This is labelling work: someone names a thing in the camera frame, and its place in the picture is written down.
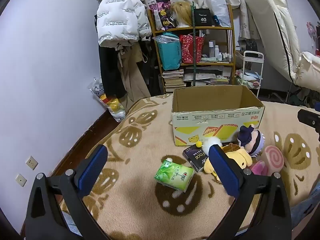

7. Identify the pink swirl roll plush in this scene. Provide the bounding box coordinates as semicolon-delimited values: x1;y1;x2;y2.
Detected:
258;145;284;176

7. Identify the yellow dog plush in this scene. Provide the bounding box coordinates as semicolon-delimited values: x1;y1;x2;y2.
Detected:
203;143;253;183

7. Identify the white-haired blindfolded doll plush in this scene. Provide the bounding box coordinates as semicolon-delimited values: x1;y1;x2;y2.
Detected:
237;125;265;158

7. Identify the white fluffy pompom plush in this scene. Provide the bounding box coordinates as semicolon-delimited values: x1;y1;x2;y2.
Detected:
195;137;222;155

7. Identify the green tissue pack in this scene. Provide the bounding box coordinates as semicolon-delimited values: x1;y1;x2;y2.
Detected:
154;160;195;192

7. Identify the pink animal plush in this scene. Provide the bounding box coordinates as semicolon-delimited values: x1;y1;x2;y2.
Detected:
250;160;268;176

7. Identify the cream reclining chair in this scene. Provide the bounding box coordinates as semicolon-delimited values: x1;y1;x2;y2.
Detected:
246;0;319;92

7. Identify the white rolling cart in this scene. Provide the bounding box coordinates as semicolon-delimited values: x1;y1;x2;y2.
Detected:
235;50;264;97

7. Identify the beige patterned blanket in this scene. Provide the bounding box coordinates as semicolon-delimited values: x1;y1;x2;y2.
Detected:
83;94;319;239

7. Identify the black tissue pack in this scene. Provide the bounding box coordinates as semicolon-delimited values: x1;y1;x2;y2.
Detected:
182;144;208;172

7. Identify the printed cardboard box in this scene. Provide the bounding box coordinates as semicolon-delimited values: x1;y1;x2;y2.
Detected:
171;85;265;146

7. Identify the wooden shelf unit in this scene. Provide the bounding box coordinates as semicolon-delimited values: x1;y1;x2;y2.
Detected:
147;2;235;86

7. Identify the plastic bag of snacks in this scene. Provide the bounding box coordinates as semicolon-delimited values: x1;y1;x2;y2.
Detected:
88;77;126;123

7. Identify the stack of books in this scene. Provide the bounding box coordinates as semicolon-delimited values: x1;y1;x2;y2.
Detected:
162;69;186;93

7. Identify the red patterned gift bag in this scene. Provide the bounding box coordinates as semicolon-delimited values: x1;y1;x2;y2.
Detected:
180;34;204;64

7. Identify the black box marked 40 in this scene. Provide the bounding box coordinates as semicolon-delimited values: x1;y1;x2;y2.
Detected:
194;8;212;27

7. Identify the white plastic bag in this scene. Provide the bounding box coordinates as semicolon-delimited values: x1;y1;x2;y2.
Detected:
208;0;231;28

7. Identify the beige trench coat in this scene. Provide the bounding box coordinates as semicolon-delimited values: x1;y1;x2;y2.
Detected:
117;43;150;112

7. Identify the teal shopping bag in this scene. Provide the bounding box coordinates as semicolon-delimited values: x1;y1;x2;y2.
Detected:
155;33;182;70

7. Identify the green pole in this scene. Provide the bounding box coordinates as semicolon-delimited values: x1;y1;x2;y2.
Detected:
191;1;197;87

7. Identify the blonde wig head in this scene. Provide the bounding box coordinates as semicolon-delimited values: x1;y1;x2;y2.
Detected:
170;1;192;28

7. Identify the printed anime tote bag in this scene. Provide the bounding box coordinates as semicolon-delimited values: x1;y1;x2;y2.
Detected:
148;0;175;30

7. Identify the white puffer jacket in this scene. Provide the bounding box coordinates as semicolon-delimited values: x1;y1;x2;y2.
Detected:
97;0;152;48

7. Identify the wall power socket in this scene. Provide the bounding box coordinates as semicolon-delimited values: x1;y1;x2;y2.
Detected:
15;174;27;187
25;156;38;170

